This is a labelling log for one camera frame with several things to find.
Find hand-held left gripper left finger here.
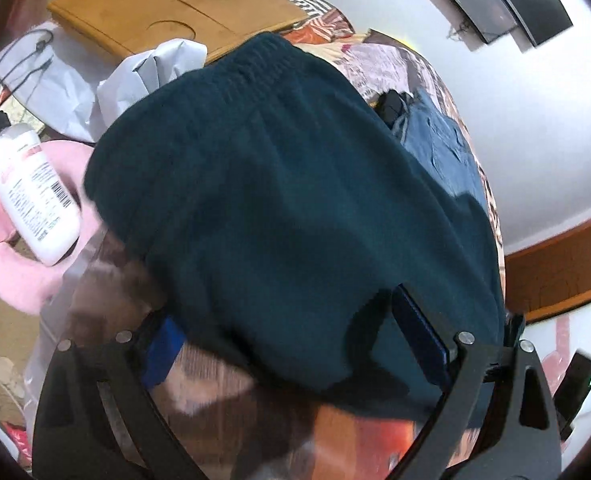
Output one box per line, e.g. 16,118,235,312
31,316,201,480

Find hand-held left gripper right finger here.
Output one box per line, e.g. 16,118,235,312
390,282,563,480

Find dark teal pants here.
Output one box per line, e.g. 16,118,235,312
82,31,507,422

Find brown cardboard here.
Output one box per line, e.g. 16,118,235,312
0,290,42,427

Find pink neck pillow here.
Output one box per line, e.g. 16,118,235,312
0,141,107,314

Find blue jeans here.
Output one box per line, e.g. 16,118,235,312
390,91,492,222

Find white lotion bottle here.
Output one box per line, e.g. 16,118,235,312
0,122,82,267

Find small black object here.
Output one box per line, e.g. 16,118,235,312
378,89,411,126

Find printed bed sheet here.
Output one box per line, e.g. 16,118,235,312
75,0,507,480

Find small black monitor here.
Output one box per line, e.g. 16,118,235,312
443,0,517,45

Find wooden lap desk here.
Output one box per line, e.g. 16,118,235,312
46,0,309,67

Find black monitor cable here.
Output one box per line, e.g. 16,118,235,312
447,14,472,42

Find black charging cable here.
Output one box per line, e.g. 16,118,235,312
0,27,57,128

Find black wall television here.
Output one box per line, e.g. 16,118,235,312
470,0,574,49

